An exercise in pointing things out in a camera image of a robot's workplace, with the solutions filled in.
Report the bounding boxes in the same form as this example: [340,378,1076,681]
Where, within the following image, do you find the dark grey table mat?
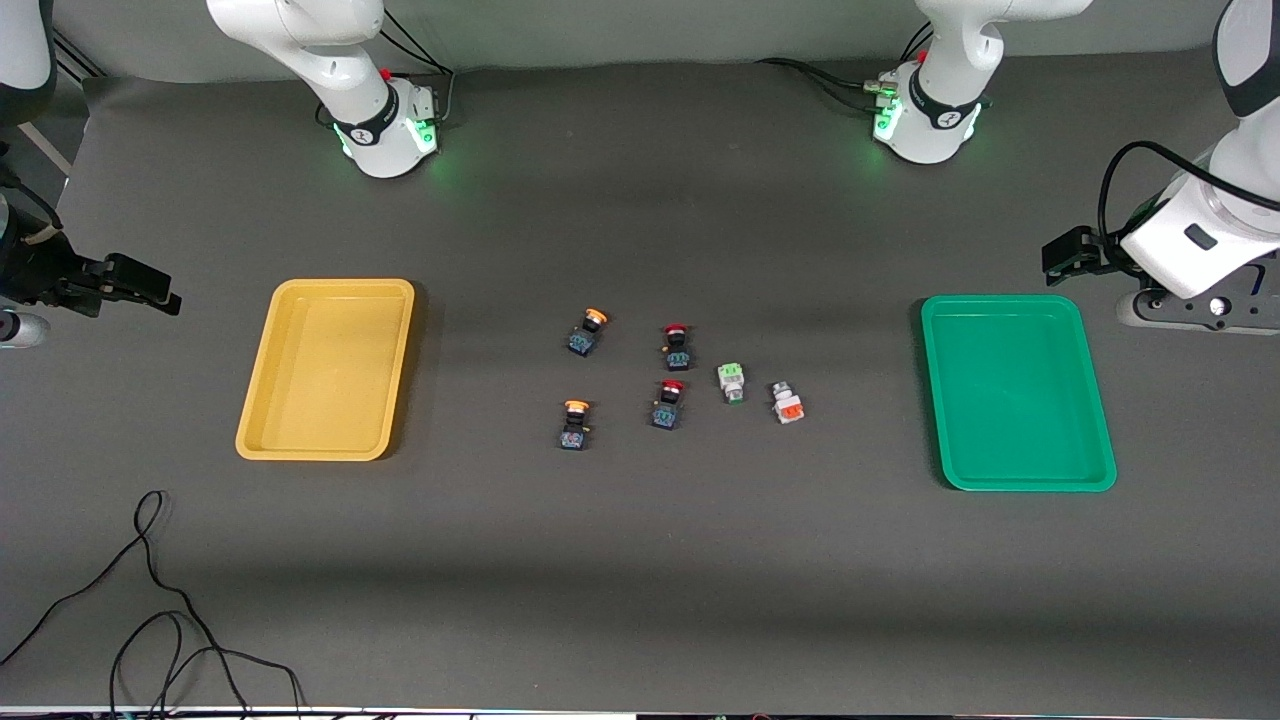
[0,40,1280,716]

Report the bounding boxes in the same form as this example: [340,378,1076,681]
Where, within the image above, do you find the black base cables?
[755,25,936,116]
[318,8,457,131]

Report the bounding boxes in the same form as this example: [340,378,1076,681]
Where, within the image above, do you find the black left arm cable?
[1097,140,1216,276]

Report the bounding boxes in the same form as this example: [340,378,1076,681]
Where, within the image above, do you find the thin black loose cable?
[0,489,306,719]

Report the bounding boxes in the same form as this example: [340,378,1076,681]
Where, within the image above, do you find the yellow plastic tray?
[235,278,416,462]

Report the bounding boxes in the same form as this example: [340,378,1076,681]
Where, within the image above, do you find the black left base cables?
[755,25,936,116]

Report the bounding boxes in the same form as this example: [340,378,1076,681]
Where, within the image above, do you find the black right base cables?
[318,8,457,131]

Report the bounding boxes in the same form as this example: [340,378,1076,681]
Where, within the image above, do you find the green plastic tray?
[920,294,1118,493]

